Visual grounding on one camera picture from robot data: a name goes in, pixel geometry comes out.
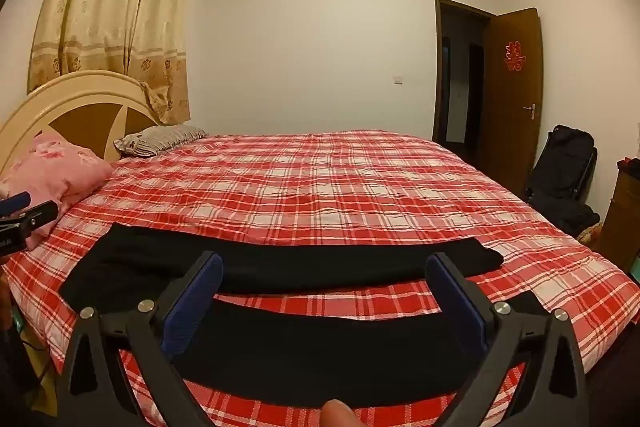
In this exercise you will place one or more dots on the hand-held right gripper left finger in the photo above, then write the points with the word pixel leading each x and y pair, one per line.
pixel 192 302

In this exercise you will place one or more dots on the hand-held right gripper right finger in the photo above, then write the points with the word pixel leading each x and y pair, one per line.
pixel 457 302

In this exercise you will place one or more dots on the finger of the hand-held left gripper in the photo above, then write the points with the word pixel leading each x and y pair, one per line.
pixel 15 203
pixel 40 214

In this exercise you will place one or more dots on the black pants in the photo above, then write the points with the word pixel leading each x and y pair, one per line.
pixel 300 267

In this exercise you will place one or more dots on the person's right hand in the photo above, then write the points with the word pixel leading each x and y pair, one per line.
pixel 340 414

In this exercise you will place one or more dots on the pink pillow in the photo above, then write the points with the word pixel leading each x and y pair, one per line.
pixel 55 172

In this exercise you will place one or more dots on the cream wooden headboard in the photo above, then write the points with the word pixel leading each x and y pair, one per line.
pixel 75 102

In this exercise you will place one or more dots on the grey striped pillow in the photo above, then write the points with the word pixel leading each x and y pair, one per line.
pixel 160 138

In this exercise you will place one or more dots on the floral cloth bundle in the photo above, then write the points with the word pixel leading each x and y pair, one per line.
pixel 589 234

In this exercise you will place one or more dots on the black bag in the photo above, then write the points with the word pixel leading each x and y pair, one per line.
pixel 560 172

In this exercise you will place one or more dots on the red plaid bed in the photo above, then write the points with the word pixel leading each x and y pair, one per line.
pixel 325 187

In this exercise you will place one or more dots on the brown wooden door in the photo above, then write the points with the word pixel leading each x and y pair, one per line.
pixel 510 132

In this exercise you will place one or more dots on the wooden cabinet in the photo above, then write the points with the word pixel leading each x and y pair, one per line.
pixel 622 217

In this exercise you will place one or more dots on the beige patterned curtain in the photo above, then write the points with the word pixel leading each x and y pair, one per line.
pixel 110 7

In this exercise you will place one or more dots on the red paper door decoration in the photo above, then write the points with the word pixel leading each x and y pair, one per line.
pixel 514 55

